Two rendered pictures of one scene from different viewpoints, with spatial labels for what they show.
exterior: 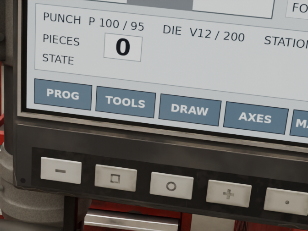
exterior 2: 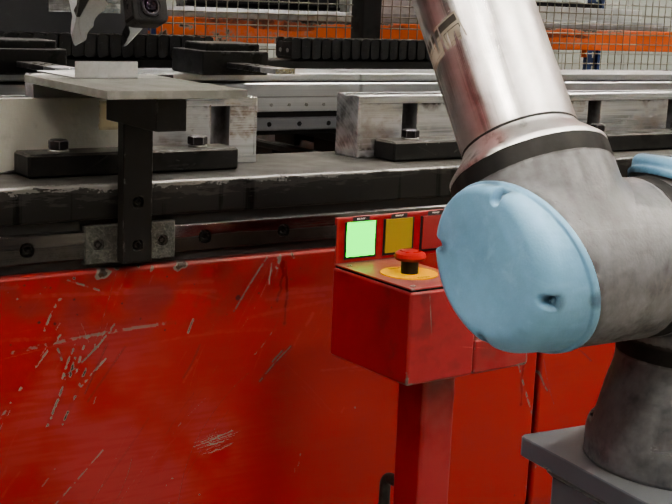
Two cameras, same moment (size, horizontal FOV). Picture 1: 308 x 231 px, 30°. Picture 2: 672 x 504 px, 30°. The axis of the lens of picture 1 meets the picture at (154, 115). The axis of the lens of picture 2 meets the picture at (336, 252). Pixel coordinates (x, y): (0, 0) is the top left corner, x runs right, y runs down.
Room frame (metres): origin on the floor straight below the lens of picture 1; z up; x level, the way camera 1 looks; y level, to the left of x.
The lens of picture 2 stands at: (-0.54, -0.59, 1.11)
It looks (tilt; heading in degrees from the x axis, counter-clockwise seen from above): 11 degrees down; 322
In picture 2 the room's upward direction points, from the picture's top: 2 degrees clockwise
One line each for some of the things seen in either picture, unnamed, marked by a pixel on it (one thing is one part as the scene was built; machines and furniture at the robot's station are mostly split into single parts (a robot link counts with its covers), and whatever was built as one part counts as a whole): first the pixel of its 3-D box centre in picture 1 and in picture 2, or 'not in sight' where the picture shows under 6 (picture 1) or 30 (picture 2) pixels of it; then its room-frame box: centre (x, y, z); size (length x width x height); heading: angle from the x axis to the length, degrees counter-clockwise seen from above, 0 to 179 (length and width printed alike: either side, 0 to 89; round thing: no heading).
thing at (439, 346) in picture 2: not in sight; (431, 291); (0.62, -1.64, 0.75); 0.20 x 0.16 x 0.18; 88
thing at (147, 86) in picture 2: not in sight; (131, 85); (0.85, -1.34, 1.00); 0.26 x 0.18 x 0.01; 176
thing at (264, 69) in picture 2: not in sight; (242, 60); (1.14, -1.69, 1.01); 0.26 x 0.12 x 0.05; 176
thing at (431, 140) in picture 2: not in sight; (460, 146); (0.91, -1.95, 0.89); 0.30 x 0.05 x 0.03; 86
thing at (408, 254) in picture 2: not in sight; (409, 264); (0.61, -1.60, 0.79); 0.04 x 0.04 x 0.04
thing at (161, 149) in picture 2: not in sight; (130, 160); (0.94, -1.38, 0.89); 0.30 x 0.05 x 0.03; 86
